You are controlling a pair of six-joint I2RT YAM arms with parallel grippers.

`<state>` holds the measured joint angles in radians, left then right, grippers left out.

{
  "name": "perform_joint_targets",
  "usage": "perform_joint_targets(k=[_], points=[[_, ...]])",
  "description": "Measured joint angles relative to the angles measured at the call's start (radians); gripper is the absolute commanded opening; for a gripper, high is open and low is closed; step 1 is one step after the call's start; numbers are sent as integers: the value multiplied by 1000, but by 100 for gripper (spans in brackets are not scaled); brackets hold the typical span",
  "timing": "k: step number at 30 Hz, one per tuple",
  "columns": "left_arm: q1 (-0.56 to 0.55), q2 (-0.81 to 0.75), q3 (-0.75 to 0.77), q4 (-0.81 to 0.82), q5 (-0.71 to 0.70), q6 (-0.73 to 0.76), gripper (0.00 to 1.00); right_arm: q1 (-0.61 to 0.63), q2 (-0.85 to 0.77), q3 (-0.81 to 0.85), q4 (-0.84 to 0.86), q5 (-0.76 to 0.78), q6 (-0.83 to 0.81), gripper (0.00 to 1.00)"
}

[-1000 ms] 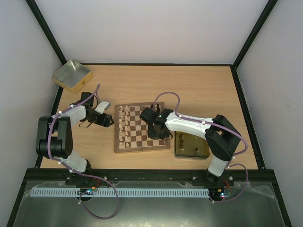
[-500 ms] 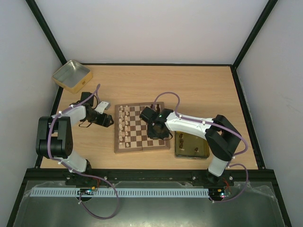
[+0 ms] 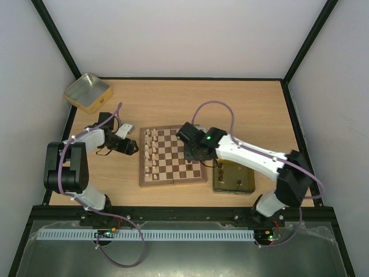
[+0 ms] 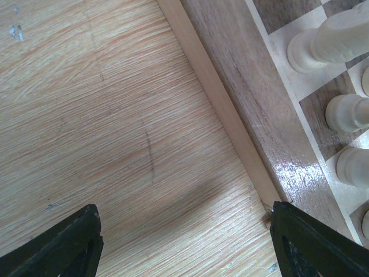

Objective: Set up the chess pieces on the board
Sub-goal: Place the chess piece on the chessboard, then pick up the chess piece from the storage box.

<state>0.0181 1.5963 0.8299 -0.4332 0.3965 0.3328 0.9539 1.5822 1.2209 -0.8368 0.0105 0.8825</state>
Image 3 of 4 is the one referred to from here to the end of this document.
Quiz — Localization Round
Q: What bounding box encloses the empty yellow tin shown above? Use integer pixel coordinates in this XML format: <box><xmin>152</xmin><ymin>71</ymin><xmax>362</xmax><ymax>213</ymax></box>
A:
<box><xmin>63</xmin><ymin>73</ymin><xmax>113</xmax><ymax>114</ymax></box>

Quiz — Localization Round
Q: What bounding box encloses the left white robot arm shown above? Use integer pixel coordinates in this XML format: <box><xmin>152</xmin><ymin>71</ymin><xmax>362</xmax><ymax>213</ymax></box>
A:
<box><xmin>43</xmin><ymin>112</ymin><xmax>138</xmax><ymax>211</ymax></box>

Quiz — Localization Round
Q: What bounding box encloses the grey slotted cable duct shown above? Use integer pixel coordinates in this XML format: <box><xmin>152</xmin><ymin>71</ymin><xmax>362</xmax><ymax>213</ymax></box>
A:
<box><xmin>36</xmin><ymin>229</ymin><xmax>254</xmax><ymax>242</ymax></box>

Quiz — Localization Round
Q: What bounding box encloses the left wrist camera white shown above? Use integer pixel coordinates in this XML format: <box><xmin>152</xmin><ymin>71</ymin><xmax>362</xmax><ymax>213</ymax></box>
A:
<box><xmin>115</xmin><ymin>123</ymin><xmax>135</xmax><ymax>139</ymax></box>

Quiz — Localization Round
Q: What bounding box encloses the yellow tin with dark pieces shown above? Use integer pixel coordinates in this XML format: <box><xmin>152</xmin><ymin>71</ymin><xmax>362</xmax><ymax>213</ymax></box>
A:
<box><xmin>213</xmin><ymin>159</ymin><xmax>255</xmax><ymax>194</ymax></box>

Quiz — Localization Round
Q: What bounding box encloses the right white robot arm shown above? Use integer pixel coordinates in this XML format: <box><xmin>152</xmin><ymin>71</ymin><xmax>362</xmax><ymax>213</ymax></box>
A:
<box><xmin>176</xmin><ymin>122</ymin><xmax>313</xmax><ymax>226</ymax></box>

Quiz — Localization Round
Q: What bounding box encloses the wooden chess board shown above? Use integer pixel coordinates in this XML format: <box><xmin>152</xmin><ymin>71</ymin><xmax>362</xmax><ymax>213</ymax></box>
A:
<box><xmin>139</xmin><ymin>125</ymin><xmax>208</xmax><ymax>188</ymax></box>

